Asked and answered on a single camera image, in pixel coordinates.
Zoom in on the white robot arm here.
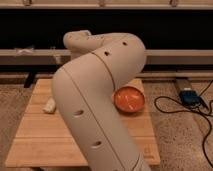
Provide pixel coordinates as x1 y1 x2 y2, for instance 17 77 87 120
52 30 151 171

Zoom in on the orange bowl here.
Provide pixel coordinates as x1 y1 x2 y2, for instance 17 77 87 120
113 86 145 113

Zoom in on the beige rectangular block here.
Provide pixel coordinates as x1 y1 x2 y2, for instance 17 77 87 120
43 98 56 114

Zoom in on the blue power adapter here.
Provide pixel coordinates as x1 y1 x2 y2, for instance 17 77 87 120
179 88 200 106

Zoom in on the wooden cutting board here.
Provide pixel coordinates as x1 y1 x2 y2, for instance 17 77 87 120
5 79 160 168

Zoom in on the black cable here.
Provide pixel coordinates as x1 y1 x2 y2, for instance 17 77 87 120
153 79 213 169

